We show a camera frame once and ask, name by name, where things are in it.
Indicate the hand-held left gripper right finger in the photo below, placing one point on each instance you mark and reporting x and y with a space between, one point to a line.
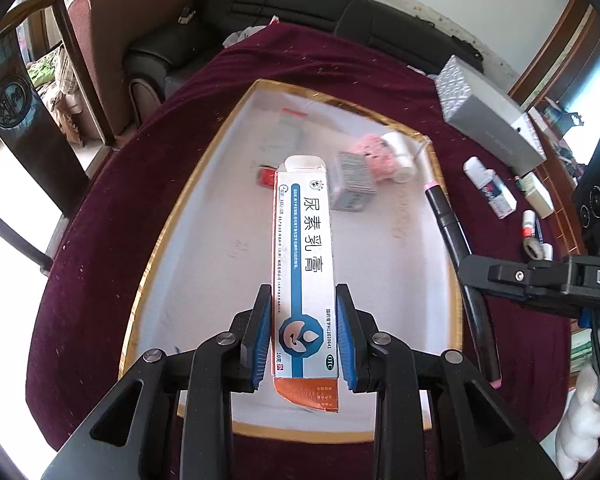
347 345

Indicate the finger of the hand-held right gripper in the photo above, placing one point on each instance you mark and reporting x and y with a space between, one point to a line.
520 280

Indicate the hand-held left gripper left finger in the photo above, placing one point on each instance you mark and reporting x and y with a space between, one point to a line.
262 340

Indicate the tape roll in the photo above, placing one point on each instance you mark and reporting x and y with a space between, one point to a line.
526 250

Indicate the white glue stick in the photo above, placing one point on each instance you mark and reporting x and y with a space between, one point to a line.
528 222

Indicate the black pink-ended marker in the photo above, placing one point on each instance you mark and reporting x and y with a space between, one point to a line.
455 240

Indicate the blue white medicine box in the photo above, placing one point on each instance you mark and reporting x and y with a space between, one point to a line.
500 197

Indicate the white gold-rimmed tray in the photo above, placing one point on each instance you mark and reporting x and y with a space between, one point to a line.
190 260

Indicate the white blue ointment box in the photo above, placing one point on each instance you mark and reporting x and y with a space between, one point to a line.
305 240

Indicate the person's right hand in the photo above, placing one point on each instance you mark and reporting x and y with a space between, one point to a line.
580 430

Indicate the small white bottle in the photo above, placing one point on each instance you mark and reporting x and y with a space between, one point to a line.
547 252

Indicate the cream cardboard box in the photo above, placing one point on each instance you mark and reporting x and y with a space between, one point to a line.
537 195

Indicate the large grey cardboard box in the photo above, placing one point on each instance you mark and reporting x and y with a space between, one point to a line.
495 115

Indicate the small red item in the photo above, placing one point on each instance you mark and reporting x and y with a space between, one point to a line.
266 177

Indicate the small grey barcoded box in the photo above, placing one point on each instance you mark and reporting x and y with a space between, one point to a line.
352 182

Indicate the maroon tablecloth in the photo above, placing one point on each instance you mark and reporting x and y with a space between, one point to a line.
105 240

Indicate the pink plush toy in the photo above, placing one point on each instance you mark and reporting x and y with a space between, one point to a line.
375 155

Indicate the white cloth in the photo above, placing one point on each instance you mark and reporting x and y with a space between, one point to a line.
242 36

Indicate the black leather sofa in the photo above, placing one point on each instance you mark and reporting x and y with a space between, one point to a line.
280 15

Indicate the dark wooden chair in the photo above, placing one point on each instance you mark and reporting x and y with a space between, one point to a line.
15 125

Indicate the small pale item on sofa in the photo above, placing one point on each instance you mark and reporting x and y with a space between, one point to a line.
186 12

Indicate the red cushioned armchair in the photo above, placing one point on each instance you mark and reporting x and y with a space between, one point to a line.
115 35

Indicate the wooden door frame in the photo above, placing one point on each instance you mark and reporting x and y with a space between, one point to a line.
555 45

